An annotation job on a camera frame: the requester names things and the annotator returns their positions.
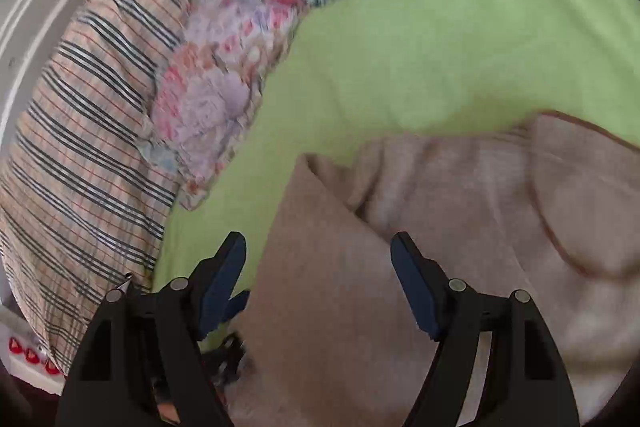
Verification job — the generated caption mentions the purple floral pillow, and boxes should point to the purple floral pillow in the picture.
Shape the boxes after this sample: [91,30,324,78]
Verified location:
[137,0,311,212]

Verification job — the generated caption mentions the light green bed sheet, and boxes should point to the light green bed sheet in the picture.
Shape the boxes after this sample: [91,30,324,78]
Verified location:
[150,0,640,350]

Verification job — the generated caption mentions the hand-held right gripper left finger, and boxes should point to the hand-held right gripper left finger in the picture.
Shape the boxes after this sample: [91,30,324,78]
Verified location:
[55,232,248,427]

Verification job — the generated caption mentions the white power strip red switches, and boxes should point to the white power strip red switches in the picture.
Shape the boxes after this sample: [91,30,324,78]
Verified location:
[0,307,68,395]

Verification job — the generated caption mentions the beige garment with brown trim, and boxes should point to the beige garment with brown trim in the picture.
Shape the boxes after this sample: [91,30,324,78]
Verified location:
[227,109,640,427]

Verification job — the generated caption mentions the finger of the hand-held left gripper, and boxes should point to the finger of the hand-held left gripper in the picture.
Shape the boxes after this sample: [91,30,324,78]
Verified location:
[202,289,253,403]

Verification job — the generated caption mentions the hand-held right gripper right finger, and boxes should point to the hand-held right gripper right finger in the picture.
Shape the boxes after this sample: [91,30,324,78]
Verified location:
[390,232,581,427]

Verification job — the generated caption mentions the plaid striped pillow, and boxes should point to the plaid striped pillow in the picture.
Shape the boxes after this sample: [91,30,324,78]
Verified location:
[0,0,193,375]

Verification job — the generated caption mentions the white panelled door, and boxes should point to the white panelled door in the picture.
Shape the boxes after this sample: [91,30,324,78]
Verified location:
[0,0,126,158]

